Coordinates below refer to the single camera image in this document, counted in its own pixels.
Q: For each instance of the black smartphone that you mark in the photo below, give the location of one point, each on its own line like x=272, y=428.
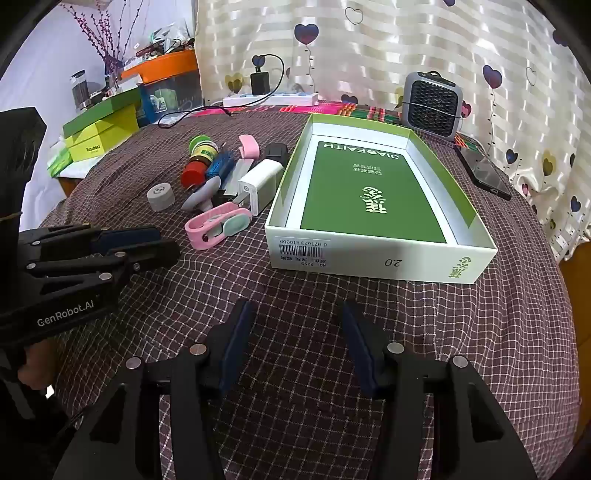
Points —
x=482, y=173

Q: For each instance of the grey desktop fan heater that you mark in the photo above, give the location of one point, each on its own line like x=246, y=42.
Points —
x=431, y=104

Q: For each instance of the clutter pile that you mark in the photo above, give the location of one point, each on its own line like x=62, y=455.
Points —
x=164, y=41

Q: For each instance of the green and white cardboard box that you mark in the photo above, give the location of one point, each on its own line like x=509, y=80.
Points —
x=369, y=194

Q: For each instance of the green shoebox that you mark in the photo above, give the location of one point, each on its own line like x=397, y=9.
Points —
x=104, y=124

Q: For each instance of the white charger plug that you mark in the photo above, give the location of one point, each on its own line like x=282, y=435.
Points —
x=258, y=182

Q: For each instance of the brown checked blanket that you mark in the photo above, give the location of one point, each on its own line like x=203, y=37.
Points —
x=295, y=314

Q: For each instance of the green and white packet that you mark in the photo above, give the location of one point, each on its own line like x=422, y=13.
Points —
x=60, y=161

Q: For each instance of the pink and mint clip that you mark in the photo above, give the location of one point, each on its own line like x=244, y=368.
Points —
x=198, y=228

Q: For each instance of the wooden cabinet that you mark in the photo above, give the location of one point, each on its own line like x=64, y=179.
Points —
x=577, y=267

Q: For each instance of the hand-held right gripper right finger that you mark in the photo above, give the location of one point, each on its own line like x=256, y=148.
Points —
x=362, y=350

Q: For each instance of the black rectangular device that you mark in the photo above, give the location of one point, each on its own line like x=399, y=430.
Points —
x=276, y=152

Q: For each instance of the white power strip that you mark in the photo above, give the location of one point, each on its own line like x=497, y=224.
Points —
x=272, y=99

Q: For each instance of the clear bin with orange lid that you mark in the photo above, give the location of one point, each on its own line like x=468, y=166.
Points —
x=166, y=67

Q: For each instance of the black power adapter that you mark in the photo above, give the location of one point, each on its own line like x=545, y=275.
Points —
x=259, y=83

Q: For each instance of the pink stapler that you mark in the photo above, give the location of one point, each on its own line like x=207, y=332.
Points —
x=249, y=145

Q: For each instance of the heart print curtain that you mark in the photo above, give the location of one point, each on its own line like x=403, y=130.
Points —
x=392, y=46

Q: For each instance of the grey round puck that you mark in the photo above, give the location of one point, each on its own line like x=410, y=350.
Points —
x=160, y=197

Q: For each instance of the glass jar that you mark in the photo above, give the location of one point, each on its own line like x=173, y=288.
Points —
x=80, y=92

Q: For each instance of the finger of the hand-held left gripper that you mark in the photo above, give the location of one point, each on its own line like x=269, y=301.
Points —
x=124, y=237
x=152, y=258

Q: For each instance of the purple decorative branches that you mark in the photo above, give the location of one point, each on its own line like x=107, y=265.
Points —
x=108, y=44

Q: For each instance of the person's left hand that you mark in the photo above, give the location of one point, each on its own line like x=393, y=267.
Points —
x=39, y=369

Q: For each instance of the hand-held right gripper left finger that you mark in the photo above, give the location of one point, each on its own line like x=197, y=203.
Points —
x=235, y=341

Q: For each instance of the green and white spool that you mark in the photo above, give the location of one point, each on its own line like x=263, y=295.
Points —
x=202, y=141

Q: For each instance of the pink and green plaid cloth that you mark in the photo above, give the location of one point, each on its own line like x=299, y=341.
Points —
x=351, y=110

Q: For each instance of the white rectangular case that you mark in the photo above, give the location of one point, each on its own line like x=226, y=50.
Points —
x=235, y=177

